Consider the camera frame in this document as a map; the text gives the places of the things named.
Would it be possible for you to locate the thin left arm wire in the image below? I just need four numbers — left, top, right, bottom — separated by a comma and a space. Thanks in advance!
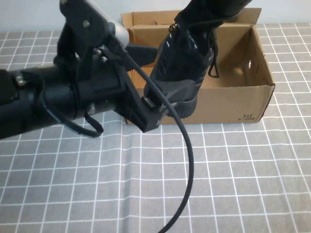
28, 77, 104, 139

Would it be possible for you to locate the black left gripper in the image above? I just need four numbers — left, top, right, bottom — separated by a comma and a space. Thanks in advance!
72, 43, 196, 133

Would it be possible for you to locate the black knit sneaker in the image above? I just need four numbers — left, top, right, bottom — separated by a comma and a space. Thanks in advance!
144, 0, 254, 119

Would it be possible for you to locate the brown cardboard shoe box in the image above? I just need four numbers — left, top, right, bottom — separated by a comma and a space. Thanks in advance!
121, 7, 276, 126

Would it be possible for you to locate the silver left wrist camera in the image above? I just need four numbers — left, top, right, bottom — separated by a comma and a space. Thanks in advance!
59, 0, 130, 48

